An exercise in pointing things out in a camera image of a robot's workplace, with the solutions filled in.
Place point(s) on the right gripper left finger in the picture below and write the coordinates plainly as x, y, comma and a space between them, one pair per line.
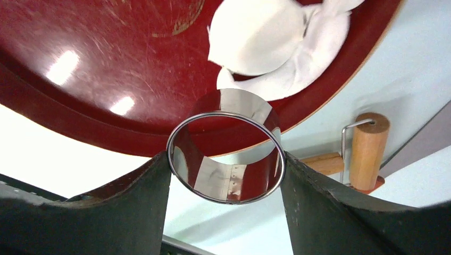
125, 216

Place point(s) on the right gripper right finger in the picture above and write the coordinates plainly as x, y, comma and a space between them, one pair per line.
327, 217

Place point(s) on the wooden dough roller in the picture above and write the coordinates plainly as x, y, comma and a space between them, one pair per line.
359, 160

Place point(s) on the small metal cup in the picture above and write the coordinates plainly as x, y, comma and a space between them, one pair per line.
237, 183

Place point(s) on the round red plate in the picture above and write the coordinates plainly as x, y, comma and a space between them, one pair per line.
121, 75

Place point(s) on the white dough ball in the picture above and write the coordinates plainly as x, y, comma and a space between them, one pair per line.
325, 32

